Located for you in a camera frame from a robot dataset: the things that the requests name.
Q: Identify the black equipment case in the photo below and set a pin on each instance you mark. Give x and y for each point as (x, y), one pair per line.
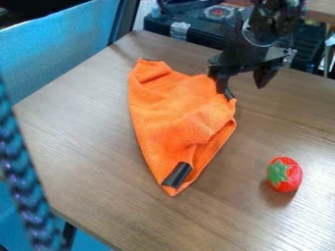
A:
(227, 23)

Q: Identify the red toy strawberry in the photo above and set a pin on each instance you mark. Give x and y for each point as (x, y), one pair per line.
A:
(284, 174)

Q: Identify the orange cloth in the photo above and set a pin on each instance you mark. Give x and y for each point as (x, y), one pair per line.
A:
(179, 124)

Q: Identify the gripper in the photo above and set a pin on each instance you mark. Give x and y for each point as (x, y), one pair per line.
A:
(248, 54)

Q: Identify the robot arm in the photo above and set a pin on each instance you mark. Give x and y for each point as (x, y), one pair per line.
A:
(275, 14)

